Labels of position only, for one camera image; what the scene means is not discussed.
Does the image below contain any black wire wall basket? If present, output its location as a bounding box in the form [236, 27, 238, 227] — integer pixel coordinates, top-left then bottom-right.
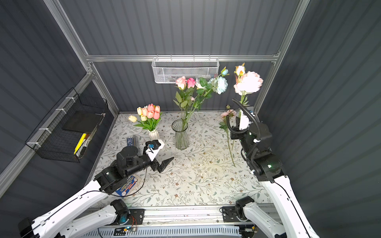
[25, 90, 108, 163]

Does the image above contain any pink carnation stem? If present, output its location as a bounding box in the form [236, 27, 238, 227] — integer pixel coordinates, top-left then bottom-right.
[184, 96, 195, 123]

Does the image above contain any pale pink rose stem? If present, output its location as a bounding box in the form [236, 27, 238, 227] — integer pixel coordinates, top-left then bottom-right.
[175, 76, 188, 127]

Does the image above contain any pink and yellow tulip bunch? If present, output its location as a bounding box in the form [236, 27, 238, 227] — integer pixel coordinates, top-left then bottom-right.
[128, 104, 161, 131]

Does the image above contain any hot pink rose stem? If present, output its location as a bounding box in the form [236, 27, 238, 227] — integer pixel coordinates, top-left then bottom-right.
[186, 77, 196, 120]

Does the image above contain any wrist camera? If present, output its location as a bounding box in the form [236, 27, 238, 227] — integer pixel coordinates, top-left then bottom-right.
[239, 110, 253, 131]
[143, 139, 165, 162]

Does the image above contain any floral patterned table mat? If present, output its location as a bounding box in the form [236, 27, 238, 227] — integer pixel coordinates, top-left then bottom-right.
[78, 110, 279, 209]

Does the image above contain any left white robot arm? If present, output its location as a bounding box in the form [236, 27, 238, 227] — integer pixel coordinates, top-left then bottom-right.
[18, 140, 173, 238]

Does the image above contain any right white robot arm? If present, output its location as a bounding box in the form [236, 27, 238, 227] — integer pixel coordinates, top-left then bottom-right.
[227, 117, 318, 238]

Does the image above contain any white wire mesh basket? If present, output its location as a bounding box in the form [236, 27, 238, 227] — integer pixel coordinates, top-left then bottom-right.
[151, 59, 220, 84]

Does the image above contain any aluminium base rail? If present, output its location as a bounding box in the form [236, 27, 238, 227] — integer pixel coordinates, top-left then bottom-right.
[63, 204, 257, 228]

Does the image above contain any black box in basket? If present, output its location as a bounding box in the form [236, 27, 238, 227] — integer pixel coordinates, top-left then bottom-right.
[62, 111, 103, 134]

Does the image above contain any large pale pink peony stem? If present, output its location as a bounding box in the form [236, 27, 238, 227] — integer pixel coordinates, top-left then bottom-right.
[230, 62, 264, 149]

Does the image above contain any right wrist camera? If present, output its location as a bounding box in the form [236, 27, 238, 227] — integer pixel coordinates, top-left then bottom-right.
[239, 110, 253, 131]

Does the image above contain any white rose stem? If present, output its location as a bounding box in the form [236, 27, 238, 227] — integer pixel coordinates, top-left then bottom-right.
[190, 78, 209, 115]

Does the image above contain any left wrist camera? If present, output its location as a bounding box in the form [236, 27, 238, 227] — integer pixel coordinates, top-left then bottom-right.
[143, 139, 165, 162]

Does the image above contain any light blue flower stem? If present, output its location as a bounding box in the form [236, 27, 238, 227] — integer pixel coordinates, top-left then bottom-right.
[204, 67, 229, 102]

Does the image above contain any yellow marker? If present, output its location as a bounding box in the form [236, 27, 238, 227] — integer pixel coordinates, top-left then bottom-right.
[74, 133, 87, 155]

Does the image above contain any clear glass vase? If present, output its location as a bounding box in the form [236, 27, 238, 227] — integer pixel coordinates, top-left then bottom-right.
[171, 119, 189, 150]

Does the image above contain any white ribbed vase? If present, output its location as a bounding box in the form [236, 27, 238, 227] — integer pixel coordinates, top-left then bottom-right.
[149, 129, 161, 141]

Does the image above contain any pink multi bloom peony stem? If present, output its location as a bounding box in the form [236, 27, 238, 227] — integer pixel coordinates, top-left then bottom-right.
[219, 105, 236, 166]

